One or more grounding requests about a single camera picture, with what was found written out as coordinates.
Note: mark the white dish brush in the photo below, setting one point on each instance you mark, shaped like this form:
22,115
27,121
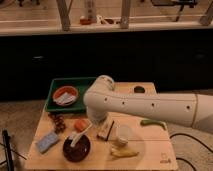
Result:
75,137

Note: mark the dark purple bowl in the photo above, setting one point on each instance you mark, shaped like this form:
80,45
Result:
79,152

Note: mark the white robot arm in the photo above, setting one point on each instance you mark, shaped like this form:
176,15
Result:
189,110

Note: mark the orange bowl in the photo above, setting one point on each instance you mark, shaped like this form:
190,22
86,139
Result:
61,90

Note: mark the white cloth in bowl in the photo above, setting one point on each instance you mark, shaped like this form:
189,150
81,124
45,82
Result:
65,98

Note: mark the dark round lid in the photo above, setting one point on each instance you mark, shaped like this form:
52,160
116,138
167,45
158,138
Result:
139,89

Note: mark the green tray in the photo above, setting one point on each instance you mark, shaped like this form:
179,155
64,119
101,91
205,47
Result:
80,83

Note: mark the orange carrot toy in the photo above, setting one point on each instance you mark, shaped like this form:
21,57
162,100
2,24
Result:
80,125

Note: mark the brown wooden box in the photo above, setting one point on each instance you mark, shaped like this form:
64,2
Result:
105,130

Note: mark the green pepper toy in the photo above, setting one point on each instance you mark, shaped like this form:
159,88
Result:
148,122

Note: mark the dark grape bunch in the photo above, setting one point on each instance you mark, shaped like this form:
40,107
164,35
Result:
59,125

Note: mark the yellow banana toy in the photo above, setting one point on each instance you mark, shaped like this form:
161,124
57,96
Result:
123,152

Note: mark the red object on shelf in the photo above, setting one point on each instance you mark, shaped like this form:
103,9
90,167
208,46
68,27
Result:
84,21

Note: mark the wooden board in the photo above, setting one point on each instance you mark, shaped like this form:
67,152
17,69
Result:
154,147

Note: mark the blue sponge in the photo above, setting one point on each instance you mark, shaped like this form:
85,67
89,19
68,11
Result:
47,141

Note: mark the black stand left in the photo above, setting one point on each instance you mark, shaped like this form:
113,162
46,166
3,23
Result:
7,150

